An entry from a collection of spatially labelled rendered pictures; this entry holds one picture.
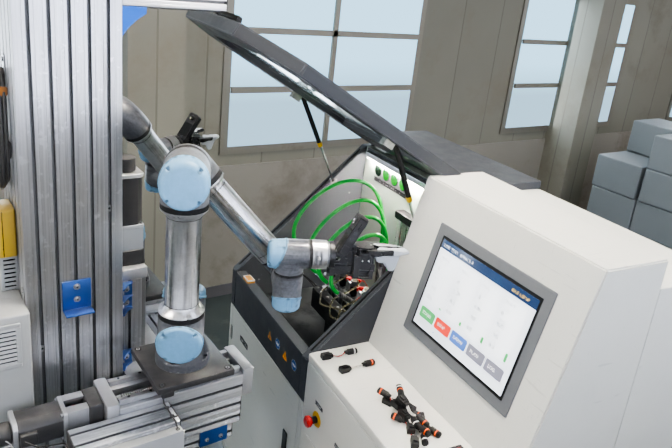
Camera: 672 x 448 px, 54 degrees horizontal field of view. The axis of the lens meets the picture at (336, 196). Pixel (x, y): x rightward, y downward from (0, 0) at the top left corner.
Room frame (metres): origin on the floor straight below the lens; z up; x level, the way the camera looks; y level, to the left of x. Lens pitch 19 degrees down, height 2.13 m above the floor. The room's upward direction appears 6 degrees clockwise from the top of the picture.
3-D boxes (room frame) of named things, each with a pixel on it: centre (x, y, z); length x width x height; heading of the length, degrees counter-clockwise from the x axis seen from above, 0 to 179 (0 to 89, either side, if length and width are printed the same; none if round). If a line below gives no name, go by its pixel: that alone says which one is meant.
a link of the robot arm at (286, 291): (1.55, 0.10, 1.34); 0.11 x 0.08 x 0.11; 11
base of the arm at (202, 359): (1.61, 0.38, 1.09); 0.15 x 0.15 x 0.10
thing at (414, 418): (1.53, -0.26, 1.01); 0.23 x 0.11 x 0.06; 30
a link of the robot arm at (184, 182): (1.48, 0.36, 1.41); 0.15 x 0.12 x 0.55; 11
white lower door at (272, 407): (2.11, 0.20, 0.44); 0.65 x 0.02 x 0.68; 30
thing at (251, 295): (2.12, 0.19, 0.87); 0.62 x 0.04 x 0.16; 30
